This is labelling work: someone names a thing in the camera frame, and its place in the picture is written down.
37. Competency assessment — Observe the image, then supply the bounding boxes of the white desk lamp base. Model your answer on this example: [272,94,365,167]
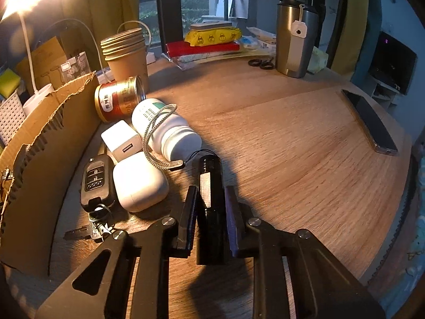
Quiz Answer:
[0,0,67,117]

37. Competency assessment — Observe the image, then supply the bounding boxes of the black scissors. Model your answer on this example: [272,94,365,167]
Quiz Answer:
[248,58,275,70]

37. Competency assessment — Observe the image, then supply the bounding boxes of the white tea bag tag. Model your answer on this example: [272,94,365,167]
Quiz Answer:
[290,4,308,38]

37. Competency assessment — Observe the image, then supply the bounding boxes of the steel travel tumbler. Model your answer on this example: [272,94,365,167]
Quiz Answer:
[275,0,321,79]

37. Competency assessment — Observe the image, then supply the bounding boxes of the green tissue pack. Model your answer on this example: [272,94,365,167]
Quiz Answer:
[307,47,329,74]

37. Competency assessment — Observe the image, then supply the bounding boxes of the torn cardboard box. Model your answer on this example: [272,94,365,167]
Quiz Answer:
[0,71,103,276]

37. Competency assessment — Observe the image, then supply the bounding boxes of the white small shelf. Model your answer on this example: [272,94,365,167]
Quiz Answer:
[370,80,404,107]

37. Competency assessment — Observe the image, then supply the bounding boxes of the dark smartphone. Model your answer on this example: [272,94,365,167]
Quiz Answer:
[341,89,398,156]

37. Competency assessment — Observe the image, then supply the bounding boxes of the yellow wipes packet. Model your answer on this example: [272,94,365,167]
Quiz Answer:
[185,28,242,46]

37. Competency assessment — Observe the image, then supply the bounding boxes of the black flashlight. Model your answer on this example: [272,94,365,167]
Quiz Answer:
[169,149,232,266]

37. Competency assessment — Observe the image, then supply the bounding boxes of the brown lamp carton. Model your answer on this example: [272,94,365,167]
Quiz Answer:
[16,36,67,91]

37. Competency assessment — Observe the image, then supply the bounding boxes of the white cable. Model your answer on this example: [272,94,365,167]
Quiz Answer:
[36,19,104,71]
[116,21,152,46]

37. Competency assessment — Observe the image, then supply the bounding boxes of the black monitor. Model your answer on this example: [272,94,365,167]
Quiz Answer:
[368,31,418,95]

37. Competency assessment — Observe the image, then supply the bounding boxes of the red and gold can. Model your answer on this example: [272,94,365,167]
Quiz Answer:
[94,76,148,123]

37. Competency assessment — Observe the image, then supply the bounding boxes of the white pill bottle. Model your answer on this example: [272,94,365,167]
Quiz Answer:
[131,98,202,162]

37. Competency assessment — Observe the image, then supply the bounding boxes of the grey braided cord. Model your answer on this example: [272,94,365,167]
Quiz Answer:
[143,104,186,173]

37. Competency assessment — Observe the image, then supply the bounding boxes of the blue and white packet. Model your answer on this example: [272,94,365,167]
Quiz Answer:
[239,35,264,49]

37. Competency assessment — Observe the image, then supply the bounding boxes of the white plastic basket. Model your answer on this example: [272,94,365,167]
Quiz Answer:
[0,93,28,147]

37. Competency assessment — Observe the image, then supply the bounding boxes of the small metal keys on ring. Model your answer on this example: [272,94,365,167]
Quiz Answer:
[64,203,114,242]

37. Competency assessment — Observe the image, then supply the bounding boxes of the yellow-green sponge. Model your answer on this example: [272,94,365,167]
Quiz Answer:
[0,68,21,99]

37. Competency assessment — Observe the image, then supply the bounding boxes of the yellow curtain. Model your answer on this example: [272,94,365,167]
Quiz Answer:
[78,0,140,51]

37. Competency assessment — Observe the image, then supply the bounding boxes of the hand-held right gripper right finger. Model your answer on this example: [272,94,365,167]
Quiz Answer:
[225,185,387,319]

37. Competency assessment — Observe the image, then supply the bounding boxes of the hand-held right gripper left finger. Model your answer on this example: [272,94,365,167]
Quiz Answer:
[35,185,200,319]

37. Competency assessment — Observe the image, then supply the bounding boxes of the red book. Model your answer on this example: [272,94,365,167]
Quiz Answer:
[166,41,240,57]

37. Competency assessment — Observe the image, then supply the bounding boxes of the white earbuds case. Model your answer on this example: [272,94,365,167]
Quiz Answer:
[113,157,169,213]

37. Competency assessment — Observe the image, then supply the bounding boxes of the white USB charger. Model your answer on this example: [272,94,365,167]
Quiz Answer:
[101,120,147,162]

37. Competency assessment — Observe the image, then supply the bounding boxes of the yellow-green hanging cloth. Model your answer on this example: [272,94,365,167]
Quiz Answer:
[332,0,370,71]

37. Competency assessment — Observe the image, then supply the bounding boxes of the black car key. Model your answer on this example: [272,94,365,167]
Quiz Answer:
[80,154,117,211]

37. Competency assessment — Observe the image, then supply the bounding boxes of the stack of brown paper cups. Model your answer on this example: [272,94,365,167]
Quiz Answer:
[100,29,149,94]

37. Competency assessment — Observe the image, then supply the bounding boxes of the grey flat case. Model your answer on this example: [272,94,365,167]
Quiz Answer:
[190,21,233,31]

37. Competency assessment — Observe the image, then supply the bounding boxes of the blue patterned fabric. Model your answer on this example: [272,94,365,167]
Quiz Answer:
[382,159,425,309]

